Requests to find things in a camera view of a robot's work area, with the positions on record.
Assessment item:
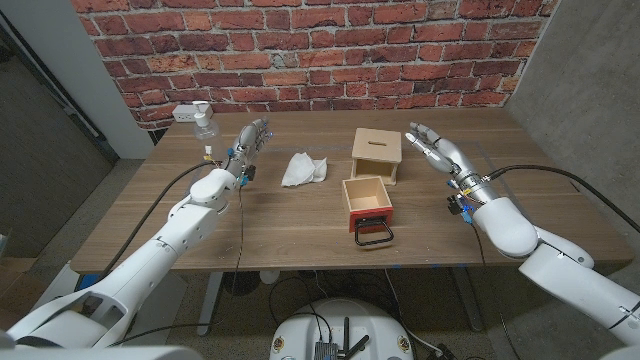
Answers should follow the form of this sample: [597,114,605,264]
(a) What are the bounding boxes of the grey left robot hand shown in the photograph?
[225,117,274,186]

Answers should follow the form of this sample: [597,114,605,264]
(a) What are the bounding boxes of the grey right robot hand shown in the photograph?
[404,121,496,201]

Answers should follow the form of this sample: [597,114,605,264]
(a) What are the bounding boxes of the wooden box with slot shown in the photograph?
[350,127,404,187]

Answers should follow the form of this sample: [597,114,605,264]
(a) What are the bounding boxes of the wooden drawer with red front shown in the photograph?
[341,175,396,248]

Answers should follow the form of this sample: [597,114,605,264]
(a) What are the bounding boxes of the crumpled white tissue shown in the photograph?
[280,151,329,188]

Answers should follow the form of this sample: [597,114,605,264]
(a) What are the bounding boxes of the grey computer box with antennas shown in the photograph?
[313,316,372,360]

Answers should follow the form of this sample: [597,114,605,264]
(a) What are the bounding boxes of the clear pump bottle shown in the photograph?
[191,100,226,171]

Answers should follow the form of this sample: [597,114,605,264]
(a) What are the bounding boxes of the white power strip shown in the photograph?
[172,103,214,124]

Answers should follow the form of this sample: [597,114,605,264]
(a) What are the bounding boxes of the printed brick backdrop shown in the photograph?
[71,0,560,132]

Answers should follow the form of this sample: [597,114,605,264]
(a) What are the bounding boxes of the grey table leg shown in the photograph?
[452,267,485,333]

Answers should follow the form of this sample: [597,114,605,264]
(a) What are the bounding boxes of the white table leg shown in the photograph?
[197,271,225,337]

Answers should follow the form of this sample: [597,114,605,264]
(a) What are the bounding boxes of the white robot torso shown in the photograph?
[269,298,415,360]

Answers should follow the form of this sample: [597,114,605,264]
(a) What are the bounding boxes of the blue foot pedal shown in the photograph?
[74,274,109,296]

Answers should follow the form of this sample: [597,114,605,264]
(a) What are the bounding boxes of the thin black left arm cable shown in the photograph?
[107,185,246,347]

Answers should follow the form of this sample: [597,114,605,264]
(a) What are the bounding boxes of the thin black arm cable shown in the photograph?
[468,222,487,266]
[107,185,246,347]

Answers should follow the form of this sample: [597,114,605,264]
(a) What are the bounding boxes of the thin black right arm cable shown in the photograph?
[468,222,487,266]

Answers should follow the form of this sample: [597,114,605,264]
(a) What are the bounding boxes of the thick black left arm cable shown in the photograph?
[99,159,220,281]

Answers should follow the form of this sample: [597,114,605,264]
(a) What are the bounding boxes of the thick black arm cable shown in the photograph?
[99,159,220,281]
[482,164,640,234]

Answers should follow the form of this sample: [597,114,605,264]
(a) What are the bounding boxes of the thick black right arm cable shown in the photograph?
[482,164,640,234]

